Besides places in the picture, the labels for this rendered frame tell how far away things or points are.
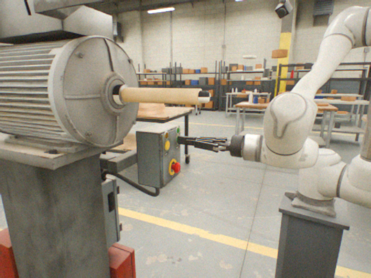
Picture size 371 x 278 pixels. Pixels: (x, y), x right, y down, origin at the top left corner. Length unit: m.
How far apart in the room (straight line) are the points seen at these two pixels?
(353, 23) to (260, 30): 10.71
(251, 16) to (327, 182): 11.02
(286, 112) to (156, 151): 0.41
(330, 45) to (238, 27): 10.96
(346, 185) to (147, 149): 0.82
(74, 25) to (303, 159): 0.66
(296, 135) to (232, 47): 11.28
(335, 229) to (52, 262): 1.07
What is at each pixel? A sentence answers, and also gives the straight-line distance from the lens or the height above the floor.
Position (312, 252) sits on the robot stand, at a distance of 1.31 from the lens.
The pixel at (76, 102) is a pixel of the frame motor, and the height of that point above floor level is 1.24.
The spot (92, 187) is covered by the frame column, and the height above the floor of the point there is 0.96.
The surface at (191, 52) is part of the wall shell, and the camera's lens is 12.41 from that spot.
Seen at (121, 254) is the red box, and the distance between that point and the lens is 1.04.
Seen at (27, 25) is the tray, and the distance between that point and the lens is 0.65.
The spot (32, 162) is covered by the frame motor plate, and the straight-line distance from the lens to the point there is 0.63.
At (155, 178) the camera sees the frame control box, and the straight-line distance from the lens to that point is 0.79.
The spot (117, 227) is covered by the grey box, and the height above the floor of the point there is 0.73.
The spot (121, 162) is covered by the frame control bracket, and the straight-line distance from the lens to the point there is 0.75.
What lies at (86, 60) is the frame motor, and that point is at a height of 1.32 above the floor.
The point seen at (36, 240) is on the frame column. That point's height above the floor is 0.86.
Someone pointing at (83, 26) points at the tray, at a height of 1.40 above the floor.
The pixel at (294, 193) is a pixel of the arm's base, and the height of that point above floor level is 0.73.
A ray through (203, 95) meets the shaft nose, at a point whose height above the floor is 1.25.
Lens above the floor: 1.28
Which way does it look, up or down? 14 degrees down
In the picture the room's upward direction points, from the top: straight up
